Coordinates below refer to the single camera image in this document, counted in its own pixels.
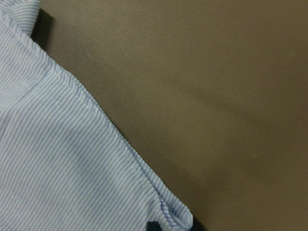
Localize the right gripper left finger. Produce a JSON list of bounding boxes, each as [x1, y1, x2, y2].
[[146, 221, 161, 231]]

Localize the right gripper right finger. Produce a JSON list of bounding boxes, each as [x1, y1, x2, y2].
[[191, 218, 206, 231]]

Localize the light blue button shirt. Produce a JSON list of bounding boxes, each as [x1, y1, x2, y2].
[[0, 0, 193, 231]]

